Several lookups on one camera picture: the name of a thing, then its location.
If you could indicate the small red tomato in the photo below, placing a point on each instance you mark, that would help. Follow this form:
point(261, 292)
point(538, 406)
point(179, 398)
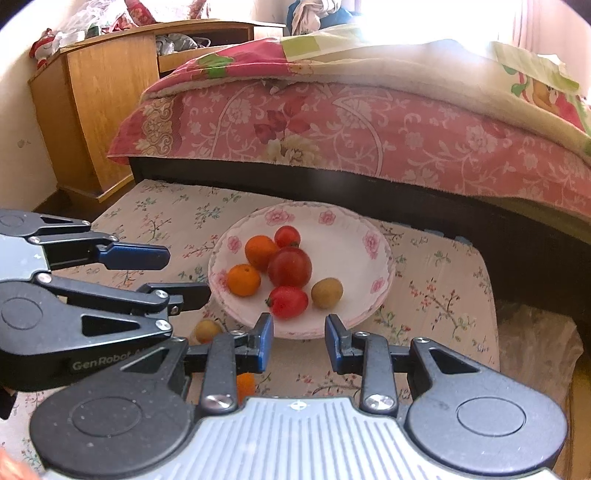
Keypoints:
point(287, 236)
point(288, 302)

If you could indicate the red white plush toy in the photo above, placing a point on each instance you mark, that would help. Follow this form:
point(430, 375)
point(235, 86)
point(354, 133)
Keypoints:
point(42, 46)

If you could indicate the pink floral bedspread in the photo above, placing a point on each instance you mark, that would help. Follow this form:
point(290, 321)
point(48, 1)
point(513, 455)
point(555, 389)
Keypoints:
point(369, 129)

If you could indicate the pink curtain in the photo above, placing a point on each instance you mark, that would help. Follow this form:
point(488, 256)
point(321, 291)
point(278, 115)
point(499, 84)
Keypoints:
point(554, 18)

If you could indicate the grey cloth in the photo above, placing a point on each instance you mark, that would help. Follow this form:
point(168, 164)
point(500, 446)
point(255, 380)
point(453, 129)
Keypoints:
point(175, 42)

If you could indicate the beige floral tablecloth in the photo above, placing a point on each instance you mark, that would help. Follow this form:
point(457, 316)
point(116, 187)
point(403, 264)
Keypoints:
point(438, 286)

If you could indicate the white pink-flowered plate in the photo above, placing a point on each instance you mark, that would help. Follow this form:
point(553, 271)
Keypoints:
point(341, 249)

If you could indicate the blue and white clothes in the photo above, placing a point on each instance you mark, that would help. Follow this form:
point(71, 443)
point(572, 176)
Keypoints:
point(318, 14)

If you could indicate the brown plastic bag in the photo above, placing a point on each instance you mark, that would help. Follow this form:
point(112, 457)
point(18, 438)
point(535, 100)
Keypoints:
point(535, 350)

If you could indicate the red patterned cloth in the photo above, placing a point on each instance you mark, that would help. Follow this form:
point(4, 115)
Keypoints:
point(138, 11)

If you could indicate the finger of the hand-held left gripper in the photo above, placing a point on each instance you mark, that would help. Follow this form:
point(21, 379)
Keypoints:
point(184, 295)
point(134, 257)

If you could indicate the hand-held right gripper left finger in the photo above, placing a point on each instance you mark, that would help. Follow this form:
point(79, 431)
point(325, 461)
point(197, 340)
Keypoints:
point(265, 344)

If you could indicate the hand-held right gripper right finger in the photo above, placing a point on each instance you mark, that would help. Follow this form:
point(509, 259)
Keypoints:
point(332, 344)

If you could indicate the wooden nightstand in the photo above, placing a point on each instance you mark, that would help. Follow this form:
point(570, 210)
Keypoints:
point(101, 92)

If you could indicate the orange mandarin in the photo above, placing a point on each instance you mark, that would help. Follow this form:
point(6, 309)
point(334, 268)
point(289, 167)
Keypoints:
point(245, 386)
point(243, 279)
point(260, 251)

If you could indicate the small tan kiwi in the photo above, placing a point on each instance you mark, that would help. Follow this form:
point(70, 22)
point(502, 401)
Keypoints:
point(207, 331)
point(327, 292)

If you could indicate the cream yellow-green blanket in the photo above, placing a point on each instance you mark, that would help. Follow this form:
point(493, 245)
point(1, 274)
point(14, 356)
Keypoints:
point(415, 64)

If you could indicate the dark bed frame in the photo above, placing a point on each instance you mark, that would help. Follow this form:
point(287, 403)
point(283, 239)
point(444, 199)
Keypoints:
point(461, 221)

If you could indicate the large red tomato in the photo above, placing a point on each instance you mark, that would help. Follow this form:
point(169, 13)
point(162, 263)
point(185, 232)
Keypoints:
point(289, 266)

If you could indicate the clear plastic bag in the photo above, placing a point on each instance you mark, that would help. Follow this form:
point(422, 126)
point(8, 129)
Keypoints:
point(87, 23)

